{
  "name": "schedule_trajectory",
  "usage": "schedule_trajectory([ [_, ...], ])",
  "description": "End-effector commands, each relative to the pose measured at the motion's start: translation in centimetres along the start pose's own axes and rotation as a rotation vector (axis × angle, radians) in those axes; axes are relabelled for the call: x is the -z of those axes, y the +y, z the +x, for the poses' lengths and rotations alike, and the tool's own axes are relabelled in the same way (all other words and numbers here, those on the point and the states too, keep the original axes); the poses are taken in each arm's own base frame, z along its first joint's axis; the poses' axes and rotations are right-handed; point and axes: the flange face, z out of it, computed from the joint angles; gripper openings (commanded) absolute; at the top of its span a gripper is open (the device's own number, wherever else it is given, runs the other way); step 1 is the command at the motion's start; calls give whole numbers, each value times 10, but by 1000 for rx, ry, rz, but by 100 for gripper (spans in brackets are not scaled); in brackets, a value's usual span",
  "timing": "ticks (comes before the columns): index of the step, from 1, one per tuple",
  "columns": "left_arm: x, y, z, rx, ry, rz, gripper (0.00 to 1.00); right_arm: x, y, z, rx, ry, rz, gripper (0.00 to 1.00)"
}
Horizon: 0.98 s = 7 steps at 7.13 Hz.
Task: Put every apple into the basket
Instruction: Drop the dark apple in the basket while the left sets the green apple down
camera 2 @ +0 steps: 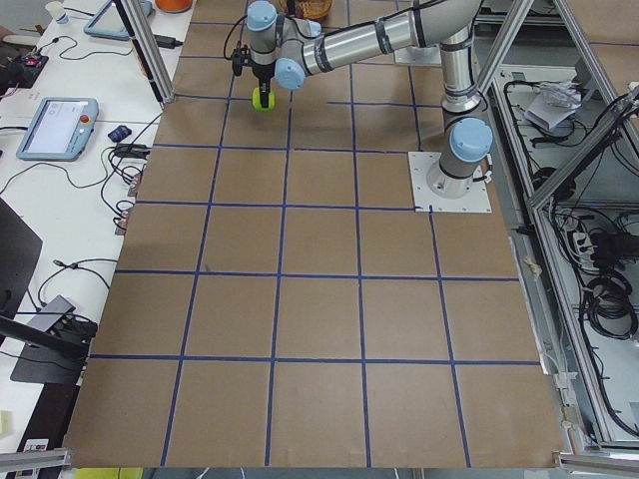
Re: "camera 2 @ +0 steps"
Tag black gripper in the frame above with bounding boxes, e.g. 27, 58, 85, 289
252, 62, 274, 93

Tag green apple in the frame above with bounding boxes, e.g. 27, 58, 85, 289
252, 87, 276, 112

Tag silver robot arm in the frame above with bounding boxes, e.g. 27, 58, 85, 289
231, 1, 493, 200

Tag brown wicker basket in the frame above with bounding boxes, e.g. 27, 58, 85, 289
278, 0, 332, 20

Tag black power adapter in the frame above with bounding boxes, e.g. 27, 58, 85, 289
154, 34, 184, 49

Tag orange bucket grey lid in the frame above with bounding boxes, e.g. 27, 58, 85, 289
155, 0, 193, 14

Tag small dark blue pouch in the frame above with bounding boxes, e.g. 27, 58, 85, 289
108, 125, 132, 143

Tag blue teach pendant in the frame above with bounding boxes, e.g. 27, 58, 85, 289
83, 1, 130, 41
16, 97, 99, 162

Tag white paper cup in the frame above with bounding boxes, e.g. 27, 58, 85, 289
45, 0, 69, 25

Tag black monitor stand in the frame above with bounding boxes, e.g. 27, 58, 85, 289
0, 199, 99, 385

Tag aluminium frame post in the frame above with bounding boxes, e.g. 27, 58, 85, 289
115, 0, 175, 105

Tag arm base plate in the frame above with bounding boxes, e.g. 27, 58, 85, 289
407, 152, 492, 214

